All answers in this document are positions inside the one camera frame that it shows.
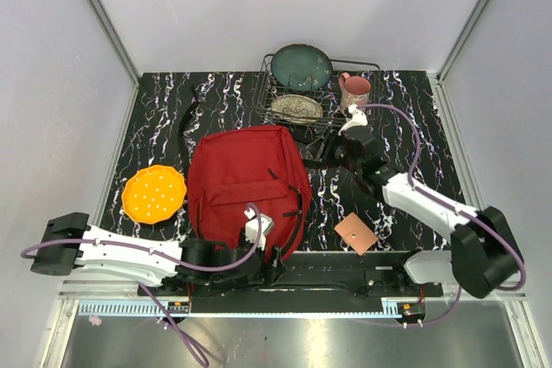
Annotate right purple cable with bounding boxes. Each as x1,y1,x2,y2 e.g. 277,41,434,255
357,103,527,328

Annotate aluminium frame rail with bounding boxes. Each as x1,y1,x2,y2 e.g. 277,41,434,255
58,264,530,320

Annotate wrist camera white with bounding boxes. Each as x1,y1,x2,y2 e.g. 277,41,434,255
338,104,367,135
244,209,274,251

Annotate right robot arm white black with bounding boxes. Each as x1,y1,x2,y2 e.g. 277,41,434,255
304,127,526,298

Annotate orange perforated plate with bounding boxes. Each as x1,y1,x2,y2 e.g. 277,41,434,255
121,165,187,225

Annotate pink patterned mug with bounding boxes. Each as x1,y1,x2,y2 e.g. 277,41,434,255
338,72,372,115

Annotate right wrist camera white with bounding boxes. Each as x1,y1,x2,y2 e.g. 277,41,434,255
338,104,367,135

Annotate red backpack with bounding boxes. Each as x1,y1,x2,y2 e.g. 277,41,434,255
178,101,312,259

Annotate patterned beige plate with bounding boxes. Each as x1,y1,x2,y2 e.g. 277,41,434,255
270,94,323,123

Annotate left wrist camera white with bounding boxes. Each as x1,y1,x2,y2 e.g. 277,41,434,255
244,209,274,251

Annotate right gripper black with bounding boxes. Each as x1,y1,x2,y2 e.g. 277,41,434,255
305,125,361,175

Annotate teal ceramic plate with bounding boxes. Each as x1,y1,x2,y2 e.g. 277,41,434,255
271,44,333,92

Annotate black wire dish rack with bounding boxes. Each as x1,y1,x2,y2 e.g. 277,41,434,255
253,46,383,132

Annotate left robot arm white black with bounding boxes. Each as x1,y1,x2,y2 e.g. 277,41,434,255
22,209,274,296

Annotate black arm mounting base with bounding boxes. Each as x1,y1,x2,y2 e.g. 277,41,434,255
151,252,443,298

